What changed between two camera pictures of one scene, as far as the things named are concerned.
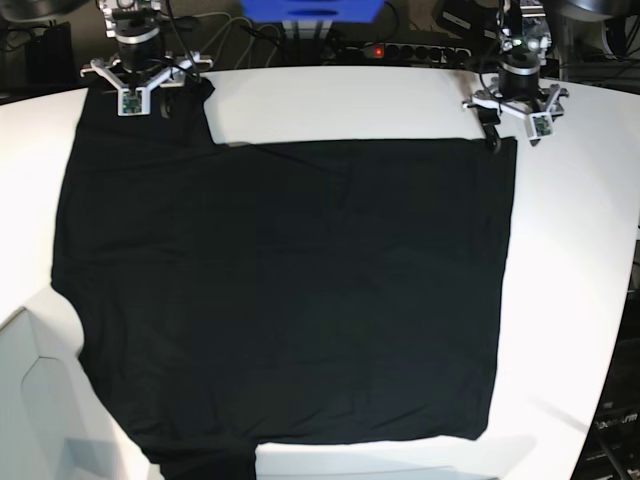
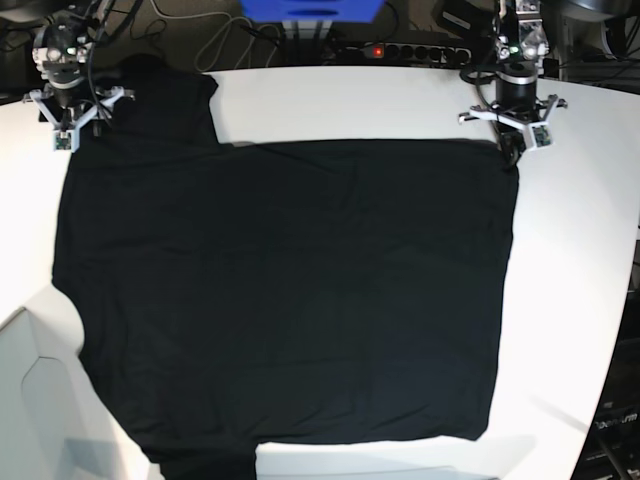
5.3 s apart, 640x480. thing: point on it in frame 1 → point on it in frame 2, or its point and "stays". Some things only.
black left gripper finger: [166, 96] → [100, 127]
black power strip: [412, 52] stays
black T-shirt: [249, 293] stays
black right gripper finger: [489, 118] → [513, 146]
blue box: [357, 11] stays
